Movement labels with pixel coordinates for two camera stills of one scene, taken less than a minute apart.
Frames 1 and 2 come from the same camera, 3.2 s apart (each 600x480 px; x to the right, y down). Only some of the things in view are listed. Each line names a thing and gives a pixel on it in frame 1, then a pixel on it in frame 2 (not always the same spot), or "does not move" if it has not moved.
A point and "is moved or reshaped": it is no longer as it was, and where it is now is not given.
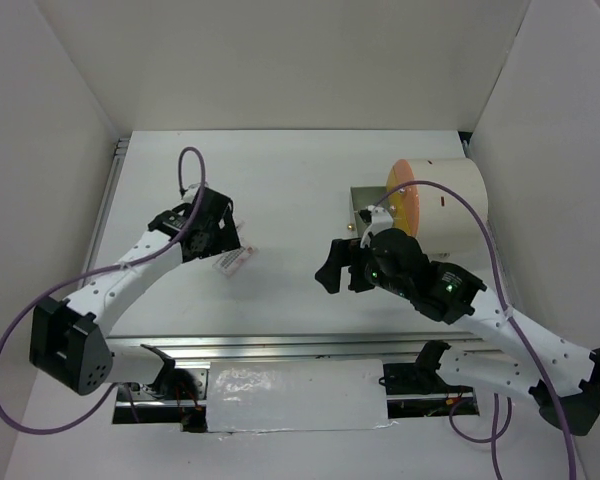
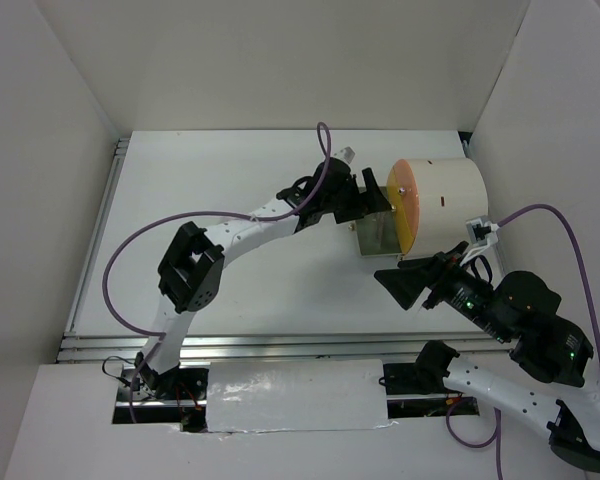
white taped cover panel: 299,395 does not move
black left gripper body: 220,240 to 331,203
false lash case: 227,264 is moved or reshaped
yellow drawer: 396,202 does not move
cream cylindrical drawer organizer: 447,222 does not move
